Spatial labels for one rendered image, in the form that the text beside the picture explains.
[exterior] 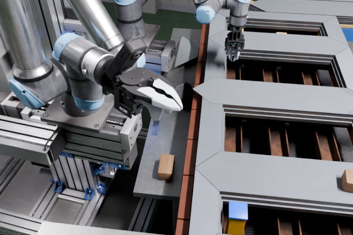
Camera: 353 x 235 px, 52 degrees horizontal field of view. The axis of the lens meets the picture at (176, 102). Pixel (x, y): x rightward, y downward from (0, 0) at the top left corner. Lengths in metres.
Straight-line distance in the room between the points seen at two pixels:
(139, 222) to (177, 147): 0.50
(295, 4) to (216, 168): 1.44
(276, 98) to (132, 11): 0.73
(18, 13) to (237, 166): 0.87
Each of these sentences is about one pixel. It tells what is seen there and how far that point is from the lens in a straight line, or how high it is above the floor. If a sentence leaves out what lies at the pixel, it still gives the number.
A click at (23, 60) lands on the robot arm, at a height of 1.33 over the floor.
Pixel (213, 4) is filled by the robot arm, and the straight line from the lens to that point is 1.47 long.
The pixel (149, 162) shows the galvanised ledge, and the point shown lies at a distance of 1.59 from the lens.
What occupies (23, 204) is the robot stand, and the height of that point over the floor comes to 0.21.
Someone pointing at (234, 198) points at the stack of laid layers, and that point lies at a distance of 1.29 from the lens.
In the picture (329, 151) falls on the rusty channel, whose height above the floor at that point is 0.68.
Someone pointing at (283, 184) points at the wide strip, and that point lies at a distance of 1.33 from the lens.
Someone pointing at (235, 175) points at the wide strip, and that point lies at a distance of 1.32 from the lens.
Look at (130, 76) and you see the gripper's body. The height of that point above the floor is 1.47.
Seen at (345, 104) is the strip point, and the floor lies 0.87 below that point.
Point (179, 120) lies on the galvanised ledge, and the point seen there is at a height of 0.68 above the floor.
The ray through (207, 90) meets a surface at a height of 0.87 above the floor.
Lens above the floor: 1.91
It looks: 42 degrees down
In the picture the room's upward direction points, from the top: straight up
